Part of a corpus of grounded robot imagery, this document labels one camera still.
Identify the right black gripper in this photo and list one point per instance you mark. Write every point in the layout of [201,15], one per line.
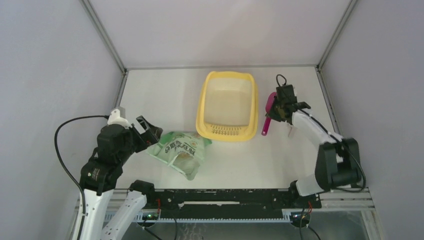
[271,113]

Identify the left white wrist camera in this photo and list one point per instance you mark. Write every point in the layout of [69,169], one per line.
[118,117]

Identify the green cat litter bag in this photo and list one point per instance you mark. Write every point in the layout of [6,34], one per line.
[185,152]

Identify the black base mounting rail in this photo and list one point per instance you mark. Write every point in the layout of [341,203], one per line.
[228,204]

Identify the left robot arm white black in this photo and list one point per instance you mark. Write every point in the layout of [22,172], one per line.
[98,181]

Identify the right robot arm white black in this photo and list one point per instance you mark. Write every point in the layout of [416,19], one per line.
[338,159]

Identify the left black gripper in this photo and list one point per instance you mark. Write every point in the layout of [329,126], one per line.
[151,135]

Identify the yellow plastic litter box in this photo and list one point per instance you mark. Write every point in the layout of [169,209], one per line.
[228,107]

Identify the pink plastic litter scoop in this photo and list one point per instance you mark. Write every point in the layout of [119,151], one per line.
[268,107]

